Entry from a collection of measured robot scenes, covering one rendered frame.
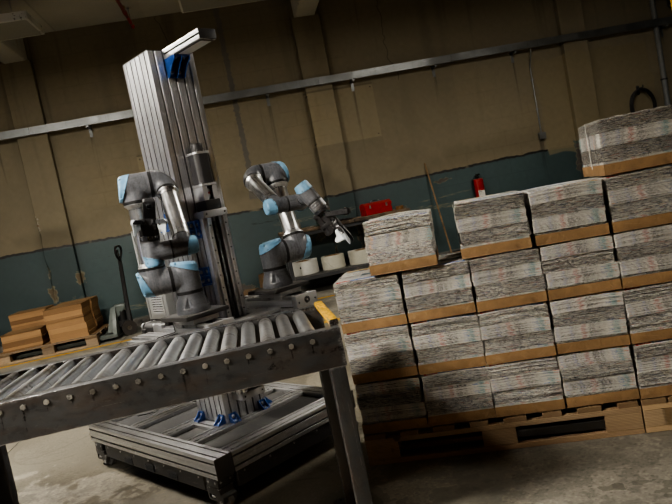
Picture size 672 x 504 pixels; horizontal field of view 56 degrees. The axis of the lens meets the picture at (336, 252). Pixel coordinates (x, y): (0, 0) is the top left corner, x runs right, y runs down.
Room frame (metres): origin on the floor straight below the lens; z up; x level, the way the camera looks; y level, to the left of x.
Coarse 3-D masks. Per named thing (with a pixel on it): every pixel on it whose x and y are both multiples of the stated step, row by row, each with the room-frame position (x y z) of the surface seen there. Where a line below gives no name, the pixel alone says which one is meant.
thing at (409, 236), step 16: (368, 224) 2.65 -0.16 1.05; (384, 224) 2.64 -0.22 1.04; (400, 224) 2.63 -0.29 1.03; (416, 224) 2.61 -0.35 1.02; (368, 240) 2.66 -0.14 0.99; (384, 240) 2.65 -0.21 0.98; (400, 240) 2.64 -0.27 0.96; (416, 240) 2.62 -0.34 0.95; (432, 240) 2.64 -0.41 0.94; (368, 256) 2.66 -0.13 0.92; (384, 256) 2.65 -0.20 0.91; (400, 256) 2.64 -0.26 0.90; (416, 256) 2.63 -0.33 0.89
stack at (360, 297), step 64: (448, 256) 2.87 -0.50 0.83; (512, 256) 2.58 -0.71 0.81; (576, 256) 2.54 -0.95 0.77; (448, 320) 2.63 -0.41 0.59; (512, 320) 2.58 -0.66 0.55; (576, 320) 2.54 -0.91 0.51; (384, 384) 2.70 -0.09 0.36; (448, 384) 2.64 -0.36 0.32; (512, 384) 2.59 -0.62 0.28; (576, 384) 2.55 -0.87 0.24; (384, 448) 2.70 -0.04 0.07; (512, 448) 2.60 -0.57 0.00
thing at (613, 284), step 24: (576, 288) 2.53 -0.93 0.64; (600, 288) 2.52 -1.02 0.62; (432, 312) 2.64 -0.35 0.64; (456, 312) 2.62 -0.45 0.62; (624, 336) 2.51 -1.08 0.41; (456, 360) 2.63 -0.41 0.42; (480, 360) 2.61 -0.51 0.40; (504, 360) 2.59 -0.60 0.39; (504, 408) 2.60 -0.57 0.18; (528, 408) 2.58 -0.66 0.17; (552, 408) 2.57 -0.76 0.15
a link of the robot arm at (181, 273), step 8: (176, 264) 2.75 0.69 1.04; (184, 264) 2.75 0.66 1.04; (192, 264) 2.77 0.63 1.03; (176, 272) 2.74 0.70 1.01; (184, 272) 2.75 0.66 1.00; (192, 272) 2.76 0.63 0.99; (176, 280) 2.73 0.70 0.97; (184, 280) 2.74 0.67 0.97; (192, 280) 2.75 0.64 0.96; (200, 280) 2.80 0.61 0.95; (176, 288) 2.75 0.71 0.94; (184, 288) 2.75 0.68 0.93; (192, 288) 2.75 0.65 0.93
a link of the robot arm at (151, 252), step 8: (168, 240) 2.52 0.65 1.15; (144, 248) 2.48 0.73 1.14; (152, 248) 2.48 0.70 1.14; (160, 248) 2.49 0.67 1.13; (168, 248) 2.49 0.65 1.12; (144, 256) 2.48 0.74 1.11; (152, 256) 2.47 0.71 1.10; (160, 256) 2.49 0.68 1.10; (168, 256) 2.50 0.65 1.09; (152, 264) 2.47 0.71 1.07; (160, 264) 2.49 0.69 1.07
